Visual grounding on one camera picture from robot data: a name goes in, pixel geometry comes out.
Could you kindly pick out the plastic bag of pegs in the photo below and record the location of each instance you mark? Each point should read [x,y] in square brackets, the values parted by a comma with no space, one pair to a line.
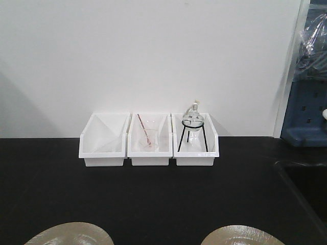
[311,61]

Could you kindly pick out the black wire tripod stand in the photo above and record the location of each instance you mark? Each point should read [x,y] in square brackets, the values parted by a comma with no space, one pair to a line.
[191,131]

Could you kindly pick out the beige round plate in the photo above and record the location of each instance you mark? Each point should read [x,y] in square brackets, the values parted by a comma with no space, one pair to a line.
[72,233]
[240,234]

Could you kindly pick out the clear glass beaker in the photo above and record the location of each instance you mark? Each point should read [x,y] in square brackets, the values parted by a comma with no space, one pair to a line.
[149,136]

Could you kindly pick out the blue pegboard drying rack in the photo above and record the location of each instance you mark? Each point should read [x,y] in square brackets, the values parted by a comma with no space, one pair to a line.
[305,119]

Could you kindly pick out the middle white storage bin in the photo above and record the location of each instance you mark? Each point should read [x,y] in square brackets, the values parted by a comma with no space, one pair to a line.
[165,143]

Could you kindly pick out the round glass flask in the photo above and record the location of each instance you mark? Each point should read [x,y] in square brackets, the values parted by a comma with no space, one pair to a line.
[192,117]

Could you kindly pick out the red glass stirring rod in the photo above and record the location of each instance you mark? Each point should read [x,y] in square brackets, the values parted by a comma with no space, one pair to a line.
[144,130]

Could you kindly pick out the black lab sink basin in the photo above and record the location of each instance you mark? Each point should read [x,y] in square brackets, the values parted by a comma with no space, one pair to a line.
[307,182]

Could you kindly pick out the right white storage bin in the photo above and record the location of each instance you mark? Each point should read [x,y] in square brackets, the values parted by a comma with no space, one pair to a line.
[194,153]

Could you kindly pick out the left white storage bin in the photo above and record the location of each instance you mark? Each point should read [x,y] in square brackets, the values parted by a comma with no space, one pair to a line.
[103,142]

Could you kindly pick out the white storage bin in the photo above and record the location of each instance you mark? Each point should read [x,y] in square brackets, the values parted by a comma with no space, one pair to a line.
[165,143]
[103,142]
[194,153]

